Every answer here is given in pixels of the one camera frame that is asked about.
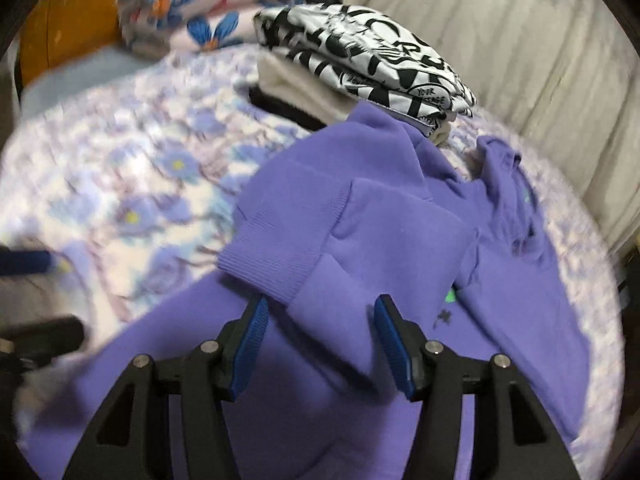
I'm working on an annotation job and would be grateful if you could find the black white patterned folded garment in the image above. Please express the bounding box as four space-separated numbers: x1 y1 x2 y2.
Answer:
254 3 476 119

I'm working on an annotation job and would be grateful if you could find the purple hoodie sweatshirt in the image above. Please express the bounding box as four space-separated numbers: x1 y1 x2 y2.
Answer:
26 104 590 479

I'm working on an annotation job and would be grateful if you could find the purple cat print fleece blanket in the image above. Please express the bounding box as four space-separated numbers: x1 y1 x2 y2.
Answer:
1 44 624 479

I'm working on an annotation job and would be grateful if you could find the white pleated curtain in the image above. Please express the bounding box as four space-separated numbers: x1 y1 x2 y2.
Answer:
344 0 639 252

